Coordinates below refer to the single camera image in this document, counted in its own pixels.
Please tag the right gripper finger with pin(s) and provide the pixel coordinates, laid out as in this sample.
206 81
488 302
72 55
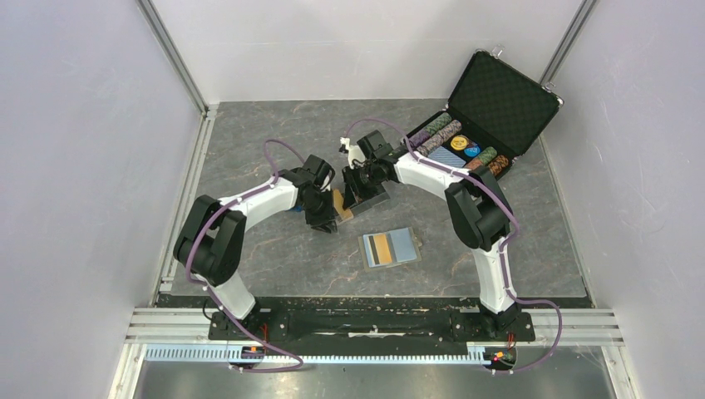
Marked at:
366 193
350 197

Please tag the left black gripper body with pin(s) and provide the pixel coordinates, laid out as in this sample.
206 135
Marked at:
321 206

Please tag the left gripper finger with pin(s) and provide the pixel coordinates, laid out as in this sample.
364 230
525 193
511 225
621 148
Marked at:
330 226
315 223

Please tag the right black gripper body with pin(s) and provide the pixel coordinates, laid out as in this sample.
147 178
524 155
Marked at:
368 176

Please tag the orange striped credit card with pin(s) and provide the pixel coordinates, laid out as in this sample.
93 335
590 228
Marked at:
380 250

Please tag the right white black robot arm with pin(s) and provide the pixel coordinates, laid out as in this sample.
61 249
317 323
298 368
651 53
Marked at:
480 213

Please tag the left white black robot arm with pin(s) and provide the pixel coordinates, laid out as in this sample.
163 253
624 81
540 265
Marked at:
211 239

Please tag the blue playing card deck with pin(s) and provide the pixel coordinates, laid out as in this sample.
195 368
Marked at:
446 157

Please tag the purple poker chip row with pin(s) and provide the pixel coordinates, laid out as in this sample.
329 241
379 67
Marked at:
438 139

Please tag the green poker chip row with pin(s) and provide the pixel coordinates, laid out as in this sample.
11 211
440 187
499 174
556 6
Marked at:
438 123

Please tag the yellow dealer chip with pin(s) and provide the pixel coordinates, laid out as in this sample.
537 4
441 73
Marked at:
459 142

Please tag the blue dealer chip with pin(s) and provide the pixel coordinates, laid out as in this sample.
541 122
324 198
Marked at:
472 151

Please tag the black poker chip case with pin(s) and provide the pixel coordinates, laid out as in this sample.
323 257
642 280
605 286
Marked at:
499 107

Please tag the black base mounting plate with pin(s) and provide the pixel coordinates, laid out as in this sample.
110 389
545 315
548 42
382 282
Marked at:
378 326

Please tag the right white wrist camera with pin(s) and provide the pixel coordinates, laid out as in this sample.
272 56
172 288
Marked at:
353 152

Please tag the aluminium frame rail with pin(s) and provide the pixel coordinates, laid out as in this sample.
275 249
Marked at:
156 113

